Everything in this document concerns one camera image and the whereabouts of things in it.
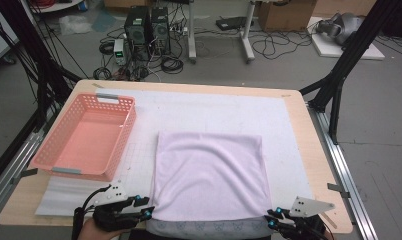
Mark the cardboard box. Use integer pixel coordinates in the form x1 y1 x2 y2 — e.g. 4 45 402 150
257 0 318 33
312 0 378 18

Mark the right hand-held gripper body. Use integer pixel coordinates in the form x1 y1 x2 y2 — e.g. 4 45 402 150
275 196 336 240

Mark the grey metal bracket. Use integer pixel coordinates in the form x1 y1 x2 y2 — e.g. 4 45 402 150
327 182 352 199
10 168 39 185

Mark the white table leg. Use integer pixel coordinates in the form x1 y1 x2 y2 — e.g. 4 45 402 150
187 0 197 64
240 0 257 64

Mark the white power supply unit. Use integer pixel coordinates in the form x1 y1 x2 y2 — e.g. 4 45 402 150
113 38 128 66

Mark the aluminium rail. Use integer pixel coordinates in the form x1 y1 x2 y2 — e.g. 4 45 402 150
307 103 378 240
0 129 47 218

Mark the grey headset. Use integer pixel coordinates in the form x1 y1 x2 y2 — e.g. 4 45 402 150
315 12 365 46

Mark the coiled black cable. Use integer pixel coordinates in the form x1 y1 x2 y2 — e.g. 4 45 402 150
92 66 113 81
160 56 184 75

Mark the black frame stand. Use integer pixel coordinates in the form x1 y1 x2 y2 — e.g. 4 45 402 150
0 0 83 128
298 0 402 145

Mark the black flat device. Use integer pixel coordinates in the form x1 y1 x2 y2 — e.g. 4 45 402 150
215 16 255 32

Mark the black computer tower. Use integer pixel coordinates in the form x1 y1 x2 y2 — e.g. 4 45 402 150
151 7 172 56
124 5 153 62

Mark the white grid mat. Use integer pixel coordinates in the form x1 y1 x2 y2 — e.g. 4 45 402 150
35 88 315 224

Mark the lilac printed towel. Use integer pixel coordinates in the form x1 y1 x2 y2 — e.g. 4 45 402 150
145 130 273 239

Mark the person's left hand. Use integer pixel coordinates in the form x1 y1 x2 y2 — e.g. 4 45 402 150
77 218 130 240

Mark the white floor board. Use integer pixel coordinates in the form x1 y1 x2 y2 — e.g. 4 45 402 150
307 16 386 61

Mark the pink plastic basket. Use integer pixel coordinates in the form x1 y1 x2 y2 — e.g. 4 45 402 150
28 93 138 177

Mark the clear plastic bag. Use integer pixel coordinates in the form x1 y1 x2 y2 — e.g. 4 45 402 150
58 14 93 36

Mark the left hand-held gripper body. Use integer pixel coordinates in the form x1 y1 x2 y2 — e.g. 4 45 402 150
92 181 138 233

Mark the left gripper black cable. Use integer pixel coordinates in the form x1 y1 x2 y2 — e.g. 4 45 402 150
71 184 112 240

